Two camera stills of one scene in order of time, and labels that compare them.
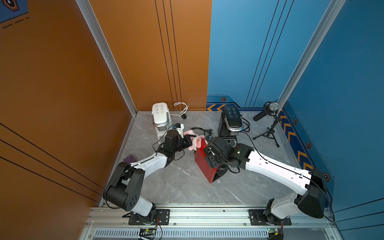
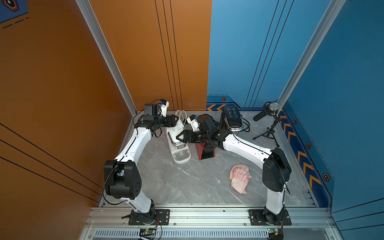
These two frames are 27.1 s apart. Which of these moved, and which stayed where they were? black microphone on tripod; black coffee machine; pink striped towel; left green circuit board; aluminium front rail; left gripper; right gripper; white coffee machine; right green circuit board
Moved: left gripper; right gripper; white coffee machine; pink striped towel
Stayed: black microphone on tripod; right green circuit board; black coffee machine; aluminium front rail; left green circuit board
